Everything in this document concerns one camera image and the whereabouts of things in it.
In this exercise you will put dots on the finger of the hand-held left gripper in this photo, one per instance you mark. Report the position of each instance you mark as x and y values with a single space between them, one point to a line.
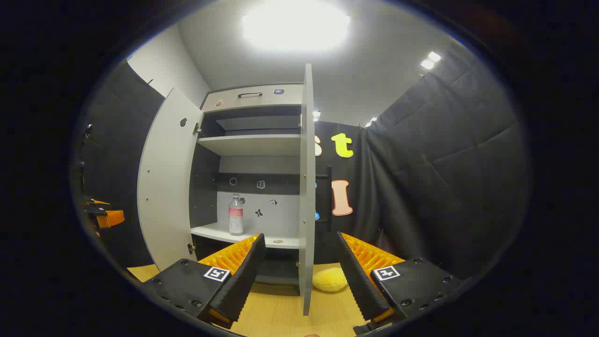
111 218

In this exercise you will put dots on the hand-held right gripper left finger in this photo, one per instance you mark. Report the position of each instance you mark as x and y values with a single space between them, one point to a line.
245 281

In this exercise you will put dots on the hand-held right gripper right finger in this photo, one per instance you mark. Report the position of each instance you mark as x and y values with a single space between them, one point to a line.
360 285

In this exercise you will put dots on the clear bottle with pink label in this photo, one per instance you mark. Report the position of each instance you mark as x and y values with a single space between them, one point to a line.
236 220

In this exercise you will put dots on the grey cabinet door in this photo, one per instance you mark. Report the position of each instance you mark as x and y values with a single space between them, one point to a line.
307 187
168 187

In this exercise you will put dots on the grey cabinet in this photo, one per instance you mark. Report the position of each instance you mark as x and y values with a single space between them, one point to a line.
255 145

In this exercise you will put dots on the grey cabinet shelf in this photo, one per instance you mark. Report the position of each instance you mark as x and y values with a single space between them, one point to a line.
252 144

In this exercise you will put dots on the yellow round cushion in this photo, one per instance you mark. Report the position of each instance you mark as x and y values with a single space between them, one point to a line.
330 280

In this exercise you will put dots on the small ceiling light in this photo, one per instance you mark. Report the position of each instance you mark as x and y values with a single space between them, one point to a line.
430 60

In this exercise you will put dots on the large ceiling light panel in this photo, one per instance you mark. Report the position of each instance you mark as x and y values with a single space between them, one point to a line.
295 25

